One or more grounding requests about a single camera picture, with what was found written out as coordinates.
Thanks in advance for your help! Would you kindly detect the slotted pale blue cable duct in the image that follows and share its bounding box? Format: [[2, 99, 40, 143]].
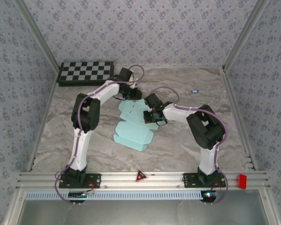
[[25, 190, 203, 200]]

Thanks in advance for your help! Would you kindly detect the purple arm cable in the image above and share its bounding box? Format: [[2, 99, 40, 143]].
[[145, 86, 229, 205], [55, 65, 145, 206]]

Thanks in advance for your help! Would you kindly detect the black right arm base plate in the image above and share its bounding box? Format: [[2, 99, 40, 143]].
[[183, 172, 226, 188]]

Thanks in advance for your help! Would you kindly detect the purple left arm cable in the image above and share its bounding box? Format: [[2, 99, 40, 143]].
[[55, 65, 145, 206]]

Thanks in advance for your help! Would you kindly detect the light teal paper box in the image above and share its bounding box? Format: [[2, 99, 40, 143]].
[[113, 99, 160, 152]]

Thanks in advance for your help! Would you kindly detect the red box on rail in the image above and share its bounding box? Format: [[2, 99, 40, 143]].
[[238, 173, 248, 189]]

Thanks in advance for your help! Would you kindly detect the black and grey chessboard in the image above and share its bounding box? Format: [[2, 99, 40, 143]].
[[57, 61, 115, 88]]

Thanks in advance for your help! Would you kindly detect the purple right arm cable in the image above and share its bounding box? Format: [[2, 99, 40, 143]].
[[145, 86, 229, 205]]

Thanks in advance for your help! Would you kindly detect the aluminium side rail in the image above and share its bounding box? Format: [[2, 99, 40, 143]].
[[221, 67, 258, 171]]

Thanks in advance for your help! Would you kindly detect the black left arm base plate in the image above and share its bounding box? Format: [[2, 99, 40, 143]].
[[59, 172, 102, 188]]

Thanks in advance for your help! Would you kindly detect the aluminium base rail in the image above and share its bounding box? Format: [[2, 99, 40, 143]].
[[15, 171, 271, 190]]

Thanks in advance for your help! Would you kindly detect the red and black triangle sign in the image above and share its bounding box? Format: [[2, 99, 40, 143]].
[[135, 170, 148, 182]]

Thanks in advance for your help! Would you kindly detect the aluminium frame post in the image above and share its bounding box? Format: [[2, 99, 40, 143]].
[[13, 0, 61, 71], [223, 0, 270, 71]]

